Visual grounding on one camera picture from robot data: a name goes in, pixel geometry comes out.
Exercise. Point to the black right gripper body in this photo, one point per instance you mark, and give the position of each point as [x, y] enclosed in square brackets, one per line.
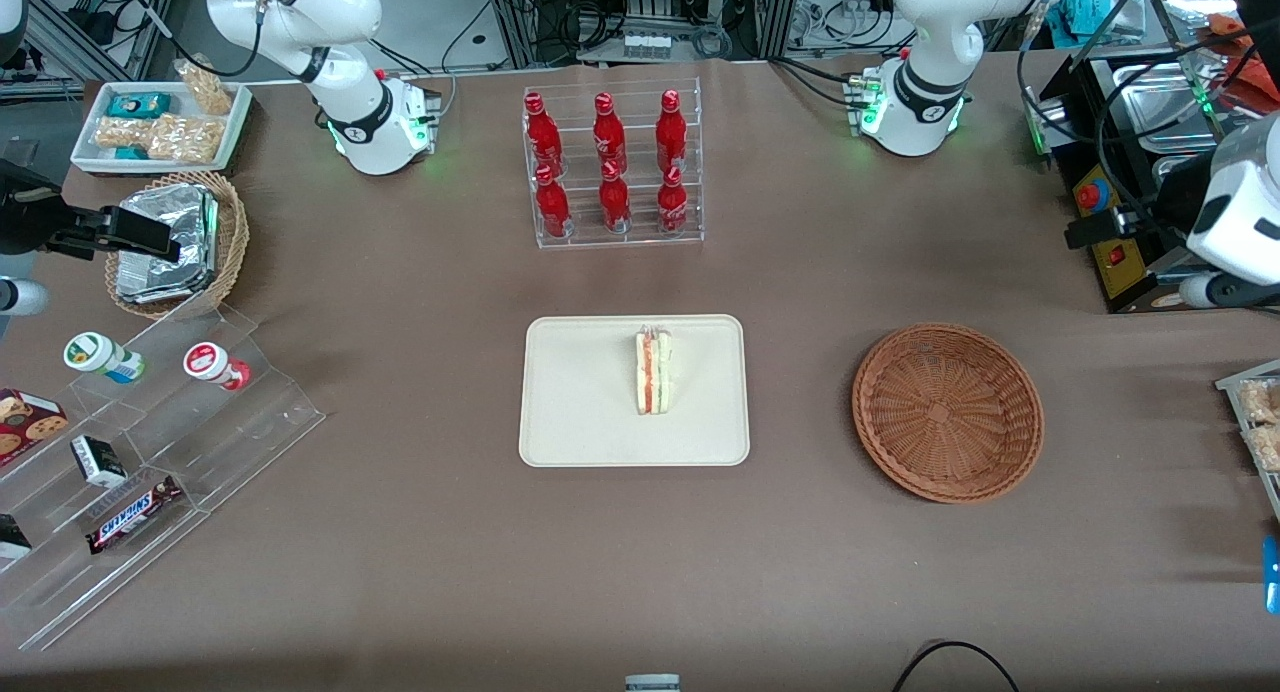
[22, 215]

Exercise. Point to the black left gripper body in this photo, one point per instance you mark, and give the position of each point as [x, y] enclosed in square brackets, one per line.
[1168, 197]

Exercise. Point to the triangular sandwich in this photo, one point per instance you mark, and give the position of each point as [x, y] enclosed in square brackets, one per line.
[652, 372]

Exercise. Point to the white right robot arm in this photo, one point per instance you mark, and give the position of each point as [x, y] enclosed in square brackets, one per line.
[345, 92]

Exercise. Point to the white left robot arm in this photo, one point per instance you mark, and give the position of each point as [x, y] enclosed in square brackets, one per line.
[925, 82]

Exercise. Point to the white rectangular snack tray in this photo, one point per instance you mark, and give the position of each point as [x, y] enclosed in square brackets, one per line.
[90, 152]

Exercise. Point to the light wicker basket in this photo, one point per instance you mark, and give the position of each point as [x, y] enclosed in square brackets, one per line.
[232, 242]

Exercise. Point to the grey tray with snacks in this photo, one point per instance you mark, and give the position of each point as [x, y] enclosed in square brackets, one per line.
[1232, 382]

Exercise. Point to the brown round wicker basket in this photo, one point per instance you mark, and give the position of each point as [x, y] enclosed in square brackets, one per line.
[945, 412]

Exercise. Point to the cream rectangular tray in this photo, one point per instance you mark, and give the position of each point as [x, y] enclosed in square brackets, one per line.
[580, 392]

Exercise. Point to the silver foil package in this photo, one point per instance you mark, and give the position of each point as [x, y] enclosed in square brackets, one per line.
[170, 272]

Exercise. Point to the small teal packet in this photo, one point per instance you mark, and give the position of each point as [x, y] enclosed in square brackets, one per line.
[132, 153]

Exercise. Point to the steel food pan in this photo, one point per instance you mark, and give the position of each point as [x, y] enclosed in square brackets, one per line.
[1160, 107]

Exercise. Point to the large wrapped rice cracker pack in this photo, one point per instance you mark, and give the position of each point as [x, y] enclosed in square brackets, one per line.
[185, 139]

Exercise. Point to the small wrapped rice cracker pack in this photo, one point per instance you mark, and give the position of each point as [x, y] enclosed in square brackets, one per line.
[122, 132]

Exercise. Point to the silver metal box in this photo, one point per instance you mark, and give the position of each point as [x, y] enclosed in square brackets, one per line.
[1040, 122]

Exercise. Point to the green lid yogurt cup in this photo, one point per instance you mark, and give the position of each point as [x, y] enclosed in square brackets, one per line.
[95, 355]

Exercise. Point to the teal snack box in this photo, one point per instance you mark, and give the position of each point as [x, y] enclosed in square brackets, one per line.
[138, 105]

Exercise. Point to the red lid yogurt cup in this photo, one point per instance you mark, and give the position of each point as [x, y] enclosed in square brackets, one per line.
[212, 364]

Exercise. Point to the clear bag of nuts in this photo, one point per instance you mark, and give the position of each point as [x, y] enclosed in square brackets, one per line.
[205, 87]

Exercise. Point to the red cookie box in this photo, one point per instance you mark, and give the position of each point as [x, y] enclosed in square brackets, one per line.
[28, 424]

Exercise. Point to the teal cloth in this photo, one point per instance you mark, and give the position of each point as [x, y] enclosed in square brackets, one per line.
[1085, 10]

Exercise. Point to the clear acrylic stepped shelf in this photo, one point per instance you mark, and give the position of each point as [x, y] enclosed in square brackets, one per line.
[200, 452]

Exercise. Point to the small black white box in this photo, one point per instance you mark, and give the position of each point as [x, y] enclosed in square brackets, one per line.
[98, 460]

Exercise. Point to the snickers chocolate bar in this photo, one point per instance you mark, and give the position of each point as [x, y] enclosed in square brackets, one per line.
[133, 514]

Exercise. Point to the black snack packet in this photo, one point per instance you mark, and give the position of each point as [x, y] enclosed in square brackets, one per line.
[12, 540]

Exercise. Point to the blue plastic object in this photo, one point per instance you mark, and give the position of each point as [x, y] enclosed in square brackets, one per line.
[1272, 577]

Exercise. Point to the red cola bottle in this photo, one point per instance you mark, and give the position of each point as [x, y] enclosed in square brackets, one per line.
[542, 137]
[608, 137]
[614, 202]
[672, 204]
[671, 134]
[552, 207]

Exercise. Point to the clear acrylic bottle rack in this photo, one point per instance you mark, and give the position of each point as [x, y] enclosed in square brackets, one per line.
[640, 240]

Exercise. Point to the white power strip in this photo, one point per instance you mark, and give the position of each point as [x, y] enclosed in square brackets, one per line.
[646, 44]

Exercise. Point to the grey metal block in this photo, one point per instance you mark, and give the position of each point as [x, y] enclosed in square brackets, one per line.
[652, 683]

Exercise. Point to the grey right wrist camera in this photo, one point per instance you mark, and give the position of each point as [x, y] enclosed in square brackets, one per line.
[20, 297]

